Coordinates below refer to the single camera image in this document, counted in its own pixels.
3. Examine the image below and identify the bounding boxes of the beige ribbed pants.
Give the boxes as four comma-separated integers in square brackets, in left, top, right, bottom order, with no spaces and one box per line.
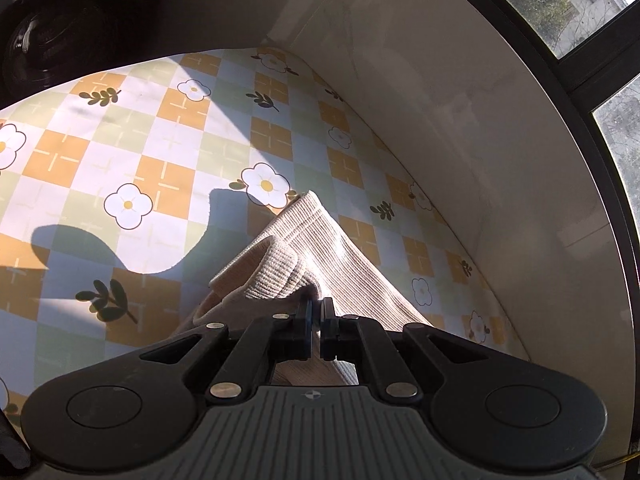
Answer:
[192,191,433,388]

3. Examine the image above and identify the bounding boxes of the dark washing machine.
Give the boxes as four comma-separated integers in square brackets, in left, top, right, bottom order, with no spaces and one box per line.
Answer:
[0,0,266,111]

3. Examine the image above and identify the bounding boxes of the dark framed window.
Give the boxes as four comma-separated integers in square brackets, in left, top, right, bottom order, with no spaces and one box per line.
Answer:
[420,0,640,466]

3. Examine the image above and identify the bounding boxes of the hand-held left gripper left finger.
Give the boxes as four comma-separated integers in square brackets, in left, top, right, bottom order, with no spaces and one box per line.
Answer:
[140,297,315,401]

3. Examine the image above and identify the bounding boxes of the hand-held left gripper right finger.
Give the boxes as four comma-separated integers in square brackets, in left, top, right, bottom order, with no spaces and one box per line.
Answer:
[320,297,488,403]

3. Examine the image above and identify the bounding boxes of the floral checkered tablecloth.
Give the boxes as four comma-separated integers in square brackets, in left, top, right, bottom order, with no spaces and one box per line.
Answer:
[0,47,531,421]

